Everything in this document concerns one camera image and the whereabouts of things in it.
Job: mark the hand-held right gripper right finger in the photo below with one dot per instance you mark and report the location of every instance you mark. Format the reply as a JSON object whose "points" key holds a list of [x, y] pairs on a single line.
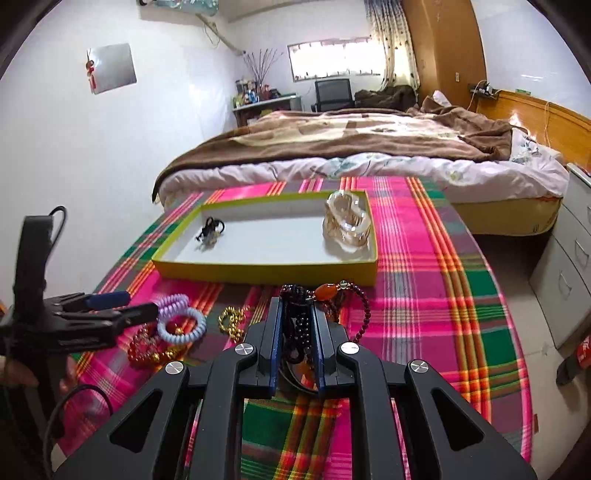
{"points": [[318, 360]]}

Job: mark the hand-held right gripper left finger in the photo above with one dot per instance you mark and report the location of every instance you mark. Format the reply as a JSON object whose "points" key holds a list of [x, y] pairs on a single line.
{"points": [[276, 350]]}

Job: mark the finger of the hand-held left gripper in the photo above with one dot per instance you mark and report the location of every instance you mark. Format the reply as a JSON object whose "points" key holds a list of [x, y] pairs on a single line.
{"points": [[108, 299], [138, 314]]}

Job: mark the yellow-green cardboard box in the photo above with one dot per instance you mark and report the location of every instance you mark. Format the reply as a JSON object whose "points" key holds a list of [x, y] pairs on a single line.
{"points": [[268, 240]]}

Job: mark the person's left hand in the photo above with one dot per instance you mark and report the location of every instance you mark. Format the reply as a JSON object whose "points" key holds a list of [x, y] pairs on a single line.
{"points": [[18, 374]]}

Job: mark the pink plaid tablecloth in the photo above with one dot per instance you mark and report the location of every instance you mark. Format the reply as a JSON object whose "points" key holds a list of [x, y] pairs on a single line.
{"points": [[415, 300]]}

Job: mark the red knot ornament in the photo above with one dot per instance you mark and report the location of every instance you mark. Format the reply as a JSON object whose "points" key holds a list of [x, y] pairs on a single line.
{"points": [[92, 74]]}

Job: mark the brown blanket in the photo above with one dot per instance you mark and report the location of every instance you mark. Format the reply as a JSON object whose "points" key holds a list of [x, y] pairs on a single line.
{"points": [[323, 134]]}

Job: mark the wooden bed with headboard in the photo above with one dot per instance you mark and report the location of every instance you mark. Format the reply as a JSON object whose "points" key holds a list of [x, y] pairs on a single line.
{"points": [[498, 217]]}

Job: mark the white floral quilt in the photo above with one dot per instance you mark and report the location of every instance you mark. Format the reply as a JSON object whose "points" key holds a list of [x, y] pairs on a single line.
{"points": [[461, 177]]}

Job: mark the cluster of bottles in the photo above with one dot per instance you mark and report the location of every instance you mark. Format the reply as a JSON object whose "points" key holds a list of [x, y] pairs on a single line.
{"points": [[251, 94]]}

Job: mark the small desk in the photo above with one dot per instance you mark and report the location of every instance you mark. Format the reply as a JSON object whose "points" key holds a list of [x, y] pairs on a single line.
{"points": [[268, 102]]}

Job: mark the cola bottle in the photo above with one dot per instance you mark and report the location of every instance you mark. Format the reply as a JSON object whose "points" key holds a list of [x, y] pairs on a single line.
{"points": [[581, 355]]}

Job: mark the black office chair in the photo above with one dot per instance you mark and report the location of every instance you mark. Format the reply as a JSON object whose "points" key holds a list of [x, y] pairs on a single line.
{"points": [[332, 92]]}

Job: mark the grey drawer cabinet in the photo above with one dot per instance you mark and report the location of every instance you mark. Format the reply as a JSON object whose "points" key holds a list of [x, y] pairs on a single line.
{"points": [[568, 258]]}

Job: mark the dark cloth pile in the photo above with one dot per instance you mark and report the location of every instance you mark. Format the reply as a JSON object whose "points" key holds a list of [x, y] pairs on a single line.
{"points": [[383, 97]]}

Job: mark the vase of dry branches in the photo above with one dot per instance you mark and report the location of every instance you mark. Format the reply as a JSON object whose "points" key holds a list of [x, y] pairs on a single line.
{"points": [[264, 69]]}

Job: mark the white floral pillow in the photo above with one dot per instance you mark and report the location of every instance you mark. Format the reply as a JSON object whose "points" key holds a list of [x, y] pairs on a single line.
{"points": [[526, 147]]}

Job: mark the window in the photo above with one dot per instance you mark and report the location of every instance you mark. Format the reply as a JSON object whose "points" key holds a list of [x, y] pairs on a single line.
{"points": [[332, 57]]}

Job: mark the air conditioner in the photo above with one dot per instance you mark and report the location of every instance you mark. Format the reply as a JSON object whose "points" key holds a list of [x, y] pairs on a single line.
{"points": [[184, 5]]}

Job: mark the power strip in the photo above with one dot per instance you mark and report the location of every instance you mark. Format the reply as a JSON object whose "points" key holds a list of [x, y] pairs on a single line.
{"points": [[482, 90]]}

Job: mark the patterned curtain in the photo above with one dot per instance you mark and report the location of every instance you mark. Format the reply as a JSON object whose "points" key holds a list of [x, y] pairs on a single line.
{"points": [[392, 41]]}

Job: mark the wooden wardrobe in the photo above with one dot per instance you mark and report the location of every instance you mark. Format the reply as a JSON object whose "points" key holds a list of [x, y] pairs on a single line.
{"points": [[443, 46]]}

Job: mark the silver wall poster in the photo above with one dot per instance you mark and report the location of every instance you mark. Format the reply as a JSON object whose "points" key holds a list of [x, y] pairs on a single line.
{"points": [[113, 67]]}

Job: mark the white wall pipe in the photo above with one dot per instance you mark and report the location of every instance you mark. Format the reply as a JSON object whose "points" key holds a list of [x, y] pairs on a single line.
{"points": [[221, 39]]}

